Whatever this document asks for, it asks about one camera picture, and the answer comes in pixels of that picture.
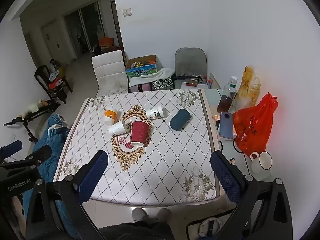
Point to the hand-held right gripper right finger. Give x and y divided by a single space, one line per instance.
225 177

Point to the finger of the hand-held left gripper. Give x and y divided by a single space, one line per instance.
41 153
11 147

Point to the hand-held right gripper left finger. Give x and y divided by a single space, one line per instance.
93 177

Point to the white marbled paper cup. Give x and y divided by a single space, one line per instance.
117 129

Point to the orange and white cup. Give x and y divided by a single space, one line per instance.
110 120

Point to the red ribbed paper cup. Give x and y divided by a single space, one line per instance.
138 132

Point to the white printed paper cup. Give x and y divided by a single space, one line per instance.
155 112

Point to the blue textured cloth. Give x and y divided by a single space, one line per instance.
53 140

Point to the white mug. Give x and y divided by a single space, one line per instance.
261 166

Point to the black tripod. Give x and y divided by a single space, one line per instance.
37 113

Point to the blue smartphone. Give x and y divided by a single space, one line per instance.
226 126

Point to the red plastic bag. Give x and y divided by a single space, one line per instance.
252 127

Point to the grey slipper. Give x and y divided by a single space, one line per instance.
163 215
139 215

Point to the white diamond-pattern tablecloth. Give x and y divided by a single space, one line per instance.
162 160

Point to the person's legs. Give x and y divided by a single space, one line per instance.
140 231

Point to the teal oval pouch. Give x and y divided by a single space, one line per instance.
180 120

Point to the bottle of dark liquid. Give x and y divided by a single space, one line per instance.
225 102

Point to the pile of clothes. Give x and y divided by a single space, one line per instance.
56 78

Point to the dark wooden chair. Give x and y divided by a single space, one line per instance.
41 73

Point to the glass side table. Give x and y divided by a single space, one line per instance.
212 97

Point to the yellow plastic bag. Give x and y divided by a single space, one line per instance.
246 90

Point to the white padded chair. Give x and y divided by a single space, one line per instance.
110 72

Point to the black and white patterned bag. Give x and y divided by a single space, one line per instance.
162 83

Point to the cardboard box with green print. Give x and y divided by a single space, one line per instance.
142 71

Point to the white cloth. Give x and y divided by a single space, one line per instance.
165 73

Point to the grey padded chair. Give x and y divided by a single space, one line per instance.
190 60

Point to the orange box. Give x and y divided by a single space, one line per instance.
107 41

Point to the white light switch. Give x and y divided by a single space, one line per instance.
127 12

